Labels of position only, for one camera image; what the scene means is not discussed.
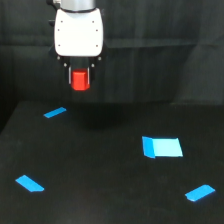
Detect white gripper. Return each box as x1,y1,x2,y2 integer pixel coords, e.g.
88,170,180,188
48,8,104,86

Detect red hexagonal block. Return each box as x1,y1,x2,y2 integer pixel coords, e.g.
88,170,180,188
71,69,90,91

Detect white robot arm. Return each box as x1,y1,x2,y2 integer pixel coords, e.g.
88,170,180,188
46,0,104,91

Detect blue tape strip top left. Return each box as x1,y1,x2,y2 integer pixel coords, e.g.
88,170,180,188
43,107,67,119

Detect blue tape strip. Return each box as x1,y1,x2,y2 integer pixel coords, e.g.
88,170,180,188
16,175,44,192
185,184,215,202
43,107,67,119

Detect black backdrop curtain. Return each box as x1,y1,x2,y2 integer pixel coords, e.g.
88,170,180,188
0,0,224,129

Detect large blue tape patch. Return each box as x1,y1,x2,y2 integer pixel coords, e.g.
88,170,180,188
142,136,183,159

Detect blue tape strip bottom left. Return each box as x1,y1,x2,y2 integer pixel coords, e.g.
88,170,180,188
16,175,44,192

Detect blue tape strip bottom right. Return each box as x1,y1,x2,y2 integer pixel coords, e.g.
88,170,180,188
185,184,215,202

